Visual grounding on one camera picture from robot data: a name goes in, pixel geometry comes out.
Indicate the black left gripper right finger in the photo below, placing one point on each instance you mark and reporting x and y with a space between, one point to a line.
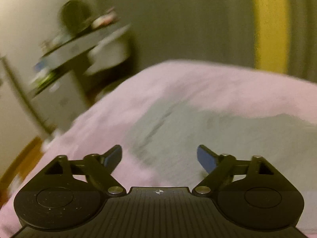
218 167

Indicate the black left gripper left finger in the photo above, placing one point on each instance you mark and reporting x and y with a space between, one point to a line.
98 169

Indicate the grey sweatpants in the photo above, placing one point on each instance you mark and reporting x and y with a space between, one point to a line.
167 136

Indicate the pink bed blanket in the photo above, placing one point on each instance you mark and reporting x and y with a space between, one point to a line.
56 199

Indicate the grey desk with clutter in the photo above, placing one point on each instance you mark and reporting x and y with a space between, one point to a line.
73 74

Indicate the grey-green curtain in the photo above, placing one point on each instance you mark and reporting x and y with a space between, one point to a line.
213 30

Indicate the round black fan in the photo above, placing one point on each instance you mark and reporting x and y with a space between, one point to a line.
76 17

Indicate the yellow curtain strip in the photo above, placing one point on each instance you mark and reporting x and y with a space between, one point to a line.
272 35

